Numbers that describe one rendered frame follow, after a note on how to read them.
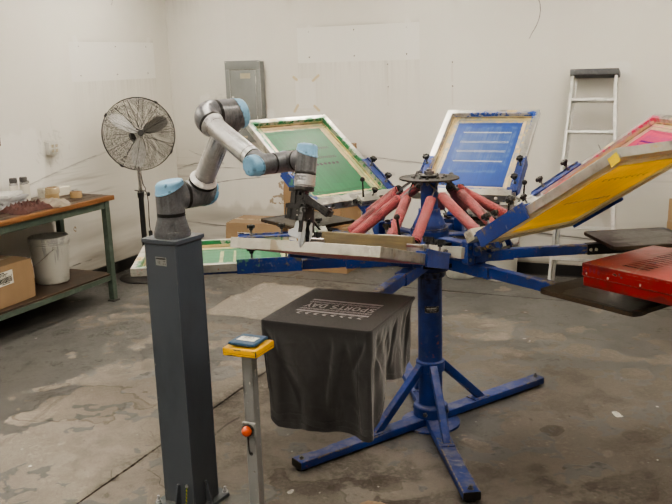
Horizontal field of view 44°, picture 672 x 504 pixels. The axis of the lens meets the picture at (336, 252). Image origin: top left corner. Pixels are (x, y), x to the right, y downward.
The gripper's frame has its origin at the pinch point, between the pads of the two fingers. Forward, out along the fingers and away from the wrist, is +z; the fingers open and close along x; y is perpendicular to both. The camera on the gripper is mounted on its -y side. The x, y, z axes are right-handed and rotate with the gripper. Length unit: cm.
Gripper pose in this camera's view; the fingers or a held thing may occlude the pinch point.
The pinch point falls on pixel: (305, 244)
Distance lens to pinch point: 295.1
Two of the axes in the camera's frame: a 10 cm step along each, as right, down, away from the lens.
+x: -4.0, -0.6, -9.1
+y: -9.1, -0.6, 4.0
